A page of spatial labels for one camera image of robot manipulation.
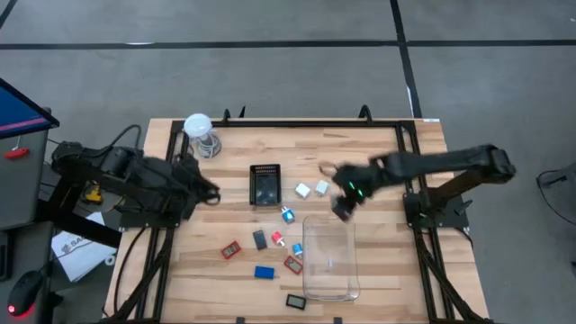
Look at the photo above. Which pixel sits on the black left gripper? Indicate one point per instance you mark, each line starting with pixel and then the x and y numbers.
pixel 186 180

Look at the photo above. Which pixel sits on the clear plastic container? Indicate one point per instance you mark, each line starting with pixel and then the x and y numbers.
pixel 330 261

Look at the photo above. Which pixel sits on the monitor with blue screen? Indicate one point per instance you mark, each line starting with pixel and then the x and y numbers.
pixel 18 112

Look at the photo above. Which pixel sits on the grey cabinet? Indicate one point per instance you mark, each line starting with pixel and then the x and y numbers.
pixel 22 189

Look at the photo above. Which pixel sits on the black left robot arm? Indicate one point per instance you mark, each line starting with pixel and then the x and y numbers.
pixel 135 175

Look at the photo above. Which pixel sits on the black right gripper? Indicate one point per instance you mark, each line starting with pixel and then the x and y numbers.
pixel 360 177

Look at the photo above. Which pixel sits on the black mesh basket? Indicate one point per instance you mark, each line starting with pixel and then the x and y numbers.
pixel 265 186

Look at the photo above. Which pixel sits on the small blue white charger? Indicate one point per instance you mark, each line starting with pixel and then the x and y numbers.
pixel 297 249

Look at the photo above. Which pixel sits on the black metal bar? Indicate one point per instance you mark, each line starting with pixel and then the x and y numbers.
pixel 81 225

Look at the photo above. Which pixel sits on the white wall charger cube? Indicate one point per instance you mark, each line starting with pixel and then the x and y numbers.
pixel 303 190
pixel 322 187

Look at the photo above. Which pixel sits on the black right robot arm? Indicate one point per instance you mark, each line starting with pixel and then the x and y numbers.
pixel 450 162

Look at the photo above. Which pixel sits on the black keyboard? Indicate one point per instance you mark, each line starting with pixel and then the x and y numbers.
pixel 5 256

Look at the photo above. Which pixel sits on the blue plastic box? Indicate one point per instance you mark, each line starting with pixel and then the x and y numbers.
pixel 264 272

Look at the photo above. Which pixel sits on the large blue white charger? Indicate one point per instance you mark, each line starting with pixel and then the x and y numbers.
pixel 288 216

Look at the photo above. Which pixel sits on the white mushroom lamp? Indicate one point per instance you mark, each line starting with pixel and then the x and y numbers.
pixel 197 124

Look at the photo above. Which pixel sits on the black digital display module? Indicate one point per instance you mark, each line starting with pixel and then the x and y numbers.
pixel 296 301

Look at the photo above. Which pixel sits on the red digital display module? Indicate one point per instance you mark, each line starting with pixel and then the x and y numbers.
pixel 231 249
pixel 293 265

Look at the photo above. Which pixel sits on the small black display module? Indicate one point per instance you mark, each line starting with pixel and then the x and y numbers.
pixel 259 240

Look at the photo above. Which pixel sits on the yellow tool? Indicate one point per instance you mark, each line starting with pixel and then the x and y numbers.
pixel 93 194

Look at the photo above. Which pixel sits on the red white charger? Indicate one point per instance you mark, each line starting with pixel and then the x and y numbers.
pixel 277 237

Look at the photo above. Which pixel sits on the black computer mouse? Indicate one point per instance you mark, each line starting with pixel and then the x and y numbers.
pixel 23 292

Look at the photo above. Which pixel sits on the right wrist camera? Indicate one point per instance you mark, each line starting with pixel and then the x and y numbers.
pixel 344 209

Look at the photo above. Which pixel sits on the white printed paper bag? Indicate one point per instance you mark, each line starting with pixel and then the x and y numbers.
pixel 81 256

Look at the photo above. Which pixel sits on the black metal table frame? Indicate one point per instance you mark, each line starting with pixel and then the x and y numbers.
pixel 315 123

